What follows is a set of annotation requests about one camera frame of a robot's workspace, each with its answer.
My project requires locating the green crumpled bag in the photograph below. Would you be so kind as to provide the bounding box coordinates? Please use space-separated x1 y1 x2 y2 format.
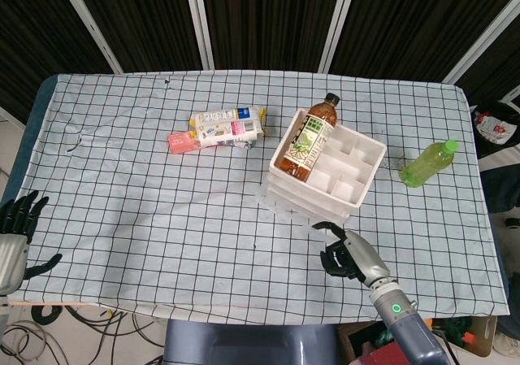
373 328 397 349

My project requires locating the checked white tablecloth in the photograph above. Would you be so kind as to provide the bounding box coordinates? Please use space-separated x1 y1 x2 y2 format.
3 71 511 326

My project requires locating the white pack with pink label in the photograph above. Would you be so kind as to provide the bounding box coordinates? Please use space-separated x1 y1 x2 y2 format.
193 117 269 149

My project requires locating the white partition post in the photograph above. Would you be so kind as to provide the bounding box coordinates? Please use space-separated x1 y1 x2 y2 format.
54 0 124 75
181 0 215 70
441 0 520 85
318 0 361 73

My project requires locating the brown tea bottle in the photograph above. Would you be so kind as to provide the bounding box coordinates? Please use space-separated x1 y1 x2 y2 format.
275 92 340 182

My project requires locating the pink snack packet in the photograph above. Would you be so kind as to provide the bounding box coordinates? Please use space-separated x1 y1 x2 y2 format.
167 130 202 155

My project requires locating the grey-blue robot torso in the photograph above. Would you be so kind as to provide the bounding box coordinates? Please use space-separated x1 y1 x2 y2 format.
162 319 340 365

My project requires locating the thin black cable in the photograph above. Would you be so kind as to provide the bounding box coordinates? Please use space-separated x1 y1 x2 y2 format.
89 310 166 365

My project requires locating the cardboard box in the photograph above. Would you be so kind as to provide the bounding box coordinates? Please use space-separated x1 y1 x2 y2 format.
432 315 499 358

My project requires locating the green plastic bottle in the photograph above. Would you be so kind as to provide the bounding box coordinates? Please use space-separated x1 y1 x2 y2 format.
400 139 460 189

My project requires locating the dark blue seat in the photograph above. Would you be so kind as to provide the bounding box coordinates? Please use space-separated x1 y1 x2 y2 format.
479 153 520 219

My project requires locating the red white wrapper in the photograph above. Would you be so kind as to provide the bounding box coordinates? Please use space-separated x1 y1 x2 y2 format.
475 111 509 143

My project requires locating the white divided plastic tray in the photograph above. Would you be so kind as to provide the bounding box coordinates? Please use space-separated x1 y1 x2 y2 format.
266 107 388 219

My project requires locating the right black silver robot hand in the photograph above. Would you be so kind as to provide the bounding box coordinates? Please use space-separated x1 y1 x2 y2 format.
311 220 389 289

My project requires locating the black waste bin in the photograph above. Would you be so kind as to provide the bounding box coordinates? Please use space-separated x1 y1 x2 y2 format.
470 100 520 159

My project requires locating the white pack with blue label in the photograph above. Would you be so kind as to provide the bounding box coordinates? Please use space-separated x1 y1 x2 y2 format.
189 105 268 133

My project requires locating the black slatted partition panel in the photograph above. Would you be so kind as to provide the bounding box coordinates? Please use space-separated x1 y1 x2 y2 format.
454 15 520 106
198 0 349 73
67 0 204 74
328 0 520 84
0 0 114 124

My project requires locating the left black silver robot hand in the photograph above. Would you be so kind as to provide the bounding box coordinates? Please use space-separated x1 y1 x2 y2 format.
0 189 63 297

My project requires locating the grey coiled cable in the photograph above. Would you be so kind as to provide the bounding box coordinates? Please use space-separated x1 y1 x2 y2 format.
0 323 56 365

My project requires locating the thick black cable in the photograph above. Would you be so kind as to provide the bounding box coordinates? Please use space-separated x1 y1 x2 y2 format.
32 304 63 326

